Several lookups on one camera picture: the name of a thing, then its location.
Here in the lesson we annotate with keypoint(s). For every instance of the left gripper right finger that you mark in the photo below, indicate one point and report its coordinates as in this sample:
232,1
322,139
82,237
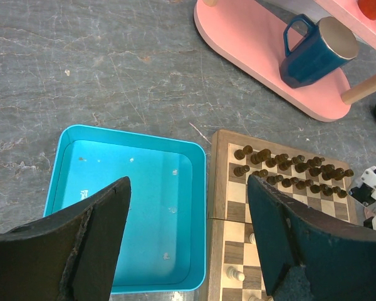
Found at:
309,255

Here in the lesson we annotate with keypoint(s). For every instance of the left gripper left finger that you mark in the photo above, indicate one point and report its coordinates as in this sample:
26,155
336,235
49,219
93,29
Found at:
69,255

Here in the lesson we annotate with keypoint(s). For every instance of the white chess piece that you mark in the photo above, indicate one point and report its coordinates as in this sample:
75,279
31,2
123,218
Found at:
255,298

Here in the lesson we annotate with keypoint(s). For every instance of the white chess pawn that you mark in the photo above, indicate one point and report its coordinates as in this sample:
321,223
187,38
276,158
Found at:
233,273
252,239

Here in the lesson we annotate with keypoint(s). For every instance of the wooden chess board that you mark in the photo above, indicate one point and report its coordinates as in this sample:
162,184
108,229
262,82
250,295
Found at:
228,218

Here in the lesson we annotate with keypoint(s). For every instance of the blue plastic bin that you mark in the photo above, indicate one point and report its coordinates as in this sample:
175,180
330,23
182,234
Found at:
164,243

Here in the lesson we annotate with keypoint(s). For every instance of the dark blue mug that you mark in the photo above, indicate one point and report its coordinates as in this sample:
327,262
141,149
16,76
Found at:
326,46

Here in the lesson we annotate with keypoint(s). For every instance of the pink three-tier shelf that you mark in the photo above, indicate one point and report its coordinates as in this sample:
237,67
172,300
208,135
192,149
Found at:
251,37

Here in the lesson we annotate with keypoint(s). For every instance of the orange cup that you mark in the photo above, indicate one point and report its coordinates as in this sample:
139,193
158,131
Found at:
368,8

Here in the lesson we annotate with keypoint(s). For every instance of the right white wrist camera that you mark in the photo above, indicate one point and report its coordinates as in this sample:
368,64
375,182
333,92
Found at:
364,191

